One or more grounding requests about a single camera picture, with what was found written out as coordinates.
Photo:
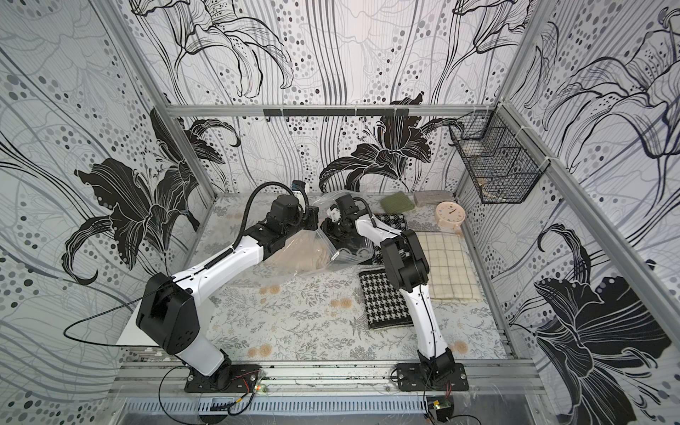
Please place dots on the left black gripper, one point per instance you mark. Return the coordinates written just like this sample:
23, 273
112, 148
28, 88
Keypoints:
311, 218

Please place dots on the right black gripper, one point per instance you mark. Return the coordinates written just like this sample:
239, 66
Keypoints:
343, 234

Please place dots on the clear plastic vacuum bag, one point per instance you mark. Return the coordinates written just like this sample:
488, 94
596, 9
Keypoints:
250, 251

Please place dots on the beige fluffy cloth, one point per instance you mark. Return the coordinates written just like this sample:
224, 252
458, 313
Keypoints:
305, 253

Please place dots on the black patterned cloth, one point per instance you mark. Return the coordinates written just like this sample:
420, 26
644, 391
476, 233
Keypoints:
396, 221

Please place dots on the green scarf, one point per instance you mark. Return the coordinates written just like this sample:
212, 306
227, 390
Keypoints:
397, 203

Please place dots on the black white houndstooth scarf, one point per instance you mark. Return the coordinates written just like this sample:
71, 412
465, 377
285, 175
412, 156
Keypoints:
384, 306

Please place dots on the cream checked scarf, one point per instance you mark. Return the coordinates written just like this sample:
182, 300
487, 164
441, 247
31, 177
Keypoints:
452, 275

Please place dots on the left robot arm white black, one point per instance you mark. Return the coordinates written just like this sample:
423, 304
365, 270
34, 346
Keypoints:
173, 310

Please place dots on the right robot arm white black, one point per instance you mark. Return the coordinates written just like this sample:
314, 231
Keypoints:
406, 268

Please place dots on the grey sponge block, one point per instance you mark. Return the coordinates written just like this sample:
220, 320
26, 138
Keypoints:
424, 198

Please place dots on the pink round clock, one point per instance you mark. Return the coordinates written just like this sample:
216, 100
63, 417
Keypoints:
450, 216

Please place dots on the white box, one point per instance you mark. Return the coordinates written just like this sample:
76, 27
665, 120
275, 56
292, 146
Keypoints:
132, 336

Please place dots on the small green circuit board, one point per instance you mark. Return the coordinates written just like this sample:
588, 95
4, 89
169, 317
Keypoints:
439, 410

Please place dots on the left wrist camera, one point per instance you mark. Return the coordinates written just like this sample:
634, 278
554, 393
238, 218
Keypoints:
299, 186

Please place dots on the black wall bar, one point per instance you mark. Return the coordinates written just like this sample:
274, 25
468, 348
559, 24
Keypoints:
342, 112

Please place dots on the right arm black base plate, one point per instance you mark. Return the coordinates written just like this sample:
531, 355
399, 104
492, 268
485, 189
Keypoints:
413, 377

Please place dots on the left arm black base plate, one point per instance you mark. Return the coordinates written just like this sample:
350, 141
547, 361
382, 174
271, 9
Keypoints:
234, 378

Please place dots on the black wire basket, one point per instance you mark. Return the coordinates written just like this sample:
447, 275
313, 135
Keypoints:
498, 163

